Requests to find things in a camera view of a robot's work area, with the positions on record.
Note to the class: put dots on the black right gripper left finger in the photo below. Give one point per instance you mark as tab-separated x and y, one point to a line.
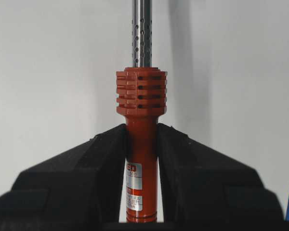
78	190

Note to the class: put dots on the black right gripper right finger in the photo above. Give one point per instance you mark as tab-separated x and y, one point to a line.
203	189

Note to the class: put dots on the red handled soldering iron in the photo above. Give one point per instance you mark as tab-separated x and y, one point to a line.
141	100

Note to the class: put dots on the white foam board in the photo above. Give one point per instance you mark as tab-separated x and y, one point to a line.
228	77

